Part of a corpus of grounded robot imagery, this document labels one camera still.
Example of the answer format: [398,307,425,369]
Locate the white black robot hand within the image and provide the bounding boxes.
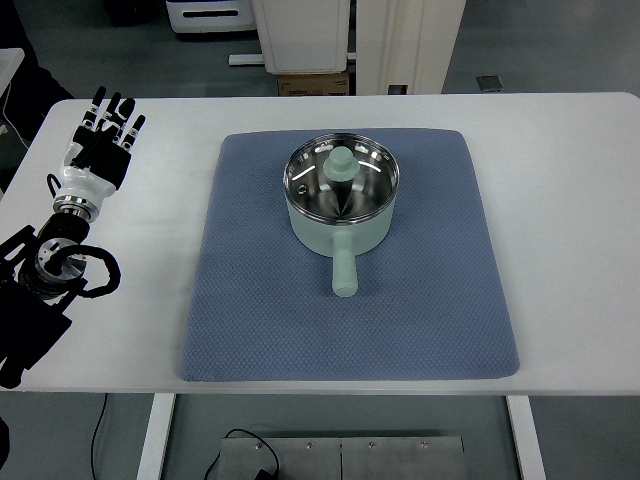
[53,86,146,221]

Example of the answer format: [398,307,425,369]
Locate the green pot with handle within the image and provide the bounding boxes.
[282,134,401,300]

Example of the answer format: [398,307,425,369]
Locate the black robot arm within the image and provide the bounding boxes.
[1,87,146,389]

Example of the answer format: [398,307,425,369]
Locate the white appliance with slot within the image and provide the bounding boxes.
[165,1,256,34]

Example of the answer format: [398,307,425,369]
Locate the cardboard box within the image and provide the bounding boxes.
[277,71,350,97]

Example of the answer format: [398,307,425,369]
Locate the white cabinet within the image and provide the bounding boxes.
[228,0,351,75]

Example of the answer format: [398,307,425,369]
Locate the blue quilted mat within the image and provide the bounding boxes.
[180,129,519,382]

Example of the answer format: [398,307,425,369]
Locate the cream tall cabinet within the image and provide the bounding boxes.
[355,0,466,95]

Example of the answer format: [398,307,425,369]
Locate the white table leg left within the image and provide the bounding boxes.
[136,393,177,480]

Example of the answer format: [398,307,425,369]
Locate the white table leg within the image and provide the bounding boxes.
[136,393,177,480]
[506,395,547,480]

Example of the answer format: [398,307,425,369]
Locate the grey floor outlet plate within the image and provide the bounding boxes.
[476,75,505,93]

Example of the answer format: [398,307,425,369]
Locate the white table leg right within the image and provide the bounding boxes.
[506,395,547,480]

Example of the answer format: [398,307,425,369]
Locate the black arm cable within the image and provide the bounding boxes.
[45,172,123,300]

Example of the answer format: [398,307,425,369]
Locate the black floor cable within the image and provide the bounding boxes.
[89,393,281,480]

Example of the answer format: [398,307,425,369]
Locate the metal base plate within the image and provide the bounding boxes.
[216,436,468,479]

